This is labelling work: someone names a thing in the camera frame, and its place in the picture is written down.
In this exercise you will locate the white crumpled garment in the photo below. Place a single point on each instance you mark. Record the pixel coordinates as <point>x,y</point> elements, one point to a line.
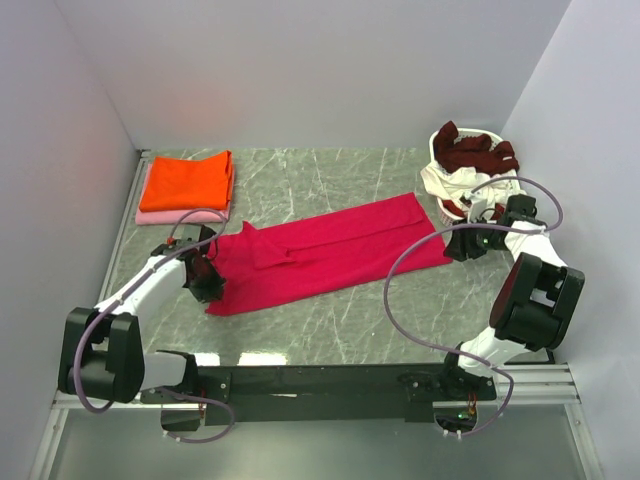
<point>453,186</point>

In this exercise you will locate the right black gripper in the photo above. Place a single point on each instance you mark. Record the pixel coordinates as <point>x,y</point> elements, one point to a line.
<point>461,243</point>

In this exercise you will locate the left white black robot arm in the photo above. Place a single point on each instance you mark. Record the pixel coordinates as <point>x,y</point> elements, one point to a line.
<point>102,354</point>

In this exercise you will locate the aluminium frame rail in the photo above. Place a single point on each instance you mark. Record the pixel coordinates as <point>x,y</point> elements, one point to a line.
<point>405,322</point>

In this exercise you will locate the white plastic laundry basket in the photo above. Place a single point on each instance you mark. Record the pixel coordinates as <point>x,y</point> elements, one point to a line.
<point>446,217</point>

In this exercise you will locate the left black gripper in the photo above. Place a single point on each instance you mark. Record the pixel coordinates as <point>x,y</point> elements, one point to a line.
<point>209,292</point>

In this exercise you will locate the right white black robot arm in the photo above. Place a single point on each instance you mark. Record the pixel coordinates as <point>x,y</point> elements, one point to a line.
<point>536,303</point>

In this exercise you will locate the folded orange t shirt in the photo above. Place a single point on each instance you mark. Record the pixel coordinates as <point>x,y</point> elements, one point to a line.
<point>180,184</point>

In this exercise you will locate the folded light pink t shirt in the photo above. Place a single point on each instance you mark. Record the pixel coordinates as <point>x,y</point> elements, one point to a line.
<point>170,217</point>

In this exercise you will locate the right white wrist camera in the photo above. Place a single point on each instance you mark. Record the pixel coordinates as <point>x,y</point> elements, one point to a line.
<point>479,208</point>

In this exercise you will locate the crimson pink t shirt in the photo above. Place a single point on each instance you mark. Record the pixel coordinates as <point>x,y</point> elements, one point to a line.
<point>276,265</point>

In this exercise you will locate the dark maroon garment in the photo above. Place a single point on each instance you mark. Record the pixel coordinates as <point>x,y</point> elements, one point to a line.
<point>454,152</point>

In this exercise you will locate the red garment in basket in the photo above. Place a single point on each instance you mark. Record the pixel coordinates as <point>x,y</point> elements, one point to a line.
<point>453,209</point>

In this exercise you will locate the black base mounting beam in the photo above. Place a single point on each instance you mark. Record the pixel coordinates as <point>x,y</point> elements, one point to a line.
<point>336,392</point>

